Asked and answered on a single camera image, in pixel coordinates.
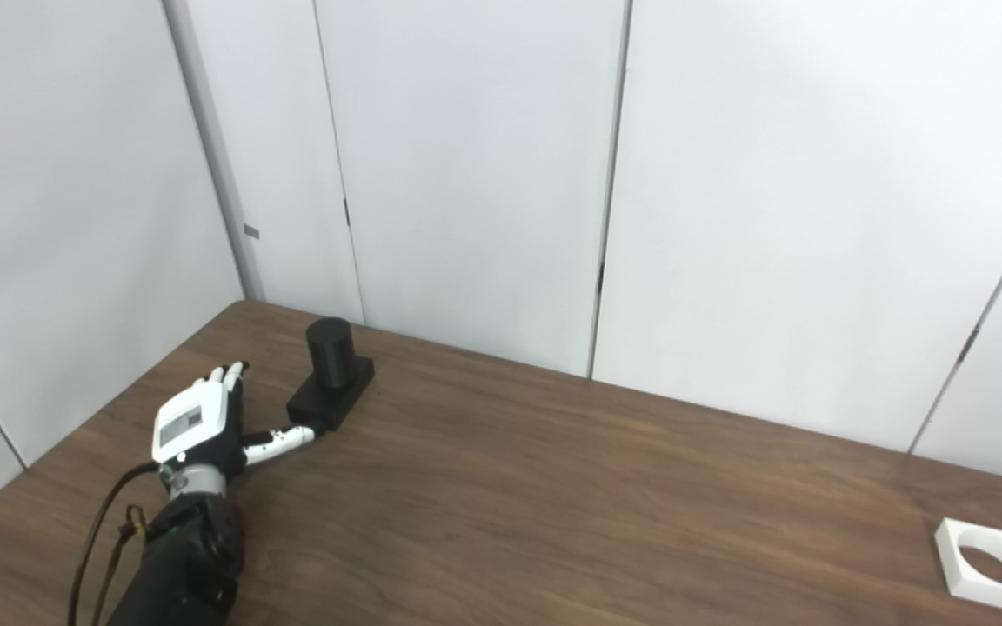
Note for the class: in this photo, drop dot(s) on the black peg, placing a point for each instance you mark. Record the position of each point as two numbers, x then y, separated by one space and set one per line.
331 352

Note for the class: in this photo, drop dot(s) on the grey wall post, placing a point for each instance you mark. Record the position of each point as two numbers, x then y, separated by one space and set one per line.
214 148

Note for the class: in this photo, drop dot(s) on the white square piece with hole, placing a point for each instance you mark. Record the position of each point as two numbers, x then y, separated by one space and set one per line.
953 561

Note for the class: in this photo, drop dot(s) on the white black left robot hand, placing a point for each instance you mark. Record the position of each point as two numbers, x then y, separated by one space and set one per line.
192 422

